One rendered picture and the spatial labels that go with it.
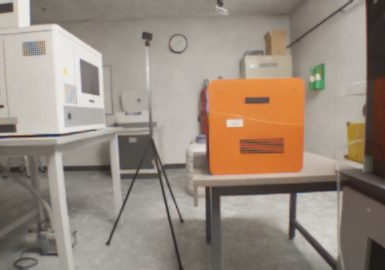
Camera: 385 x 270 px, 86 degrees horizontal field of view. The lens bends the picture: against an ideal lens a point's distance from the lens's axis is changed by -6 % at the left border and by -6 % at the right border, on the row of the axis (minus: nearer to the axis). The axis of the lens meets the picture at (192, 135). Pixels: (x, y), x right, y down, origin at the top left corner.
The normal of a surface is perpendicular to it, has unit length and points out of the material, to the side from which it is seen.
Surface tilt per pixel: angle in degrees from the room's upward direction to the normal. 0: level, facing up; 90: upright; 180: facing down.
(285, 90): 90
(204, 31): 90
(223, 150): 90
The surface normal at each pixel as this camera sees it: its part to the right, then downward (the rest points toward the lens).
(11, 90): 0.00, 0.09
